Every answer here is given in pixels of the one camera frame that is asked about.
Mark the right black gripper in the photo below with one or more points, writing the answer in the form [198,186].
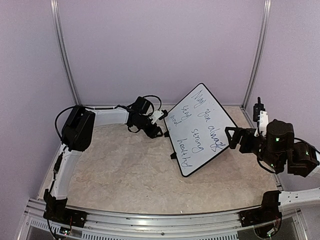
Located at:
[248,133]

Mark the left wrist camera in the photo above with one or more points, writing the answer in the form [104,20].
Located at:
[158,115]

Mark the right aluminium corner post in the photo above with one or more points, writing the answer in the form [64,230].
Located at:
[258,53]

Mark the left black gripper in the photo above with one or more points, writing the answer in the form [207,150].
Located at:
[152,132]

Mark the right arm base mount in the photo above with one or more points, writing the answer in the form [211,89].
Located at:
[259,215]

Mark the left aluminium corner post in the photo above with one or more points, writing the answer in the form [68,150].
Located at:
[54,4]

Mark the front aluminium rail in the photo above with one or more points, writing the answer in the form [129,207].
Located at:
[106,225]

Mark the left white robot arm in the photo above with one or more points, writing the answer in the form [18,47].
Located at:
[76,137]

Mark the aluminium corner post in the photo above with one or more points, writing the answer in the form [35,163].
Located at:
[54,4]
[258,53]

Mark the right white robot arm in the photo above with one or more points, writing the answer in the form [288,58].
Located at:
[281,151]

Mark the small whiteboard with wire stand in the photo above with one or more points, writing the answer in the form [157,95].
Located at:
[196,129]

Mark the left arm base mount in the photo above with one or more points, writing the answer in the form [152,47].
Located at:
[66,216]

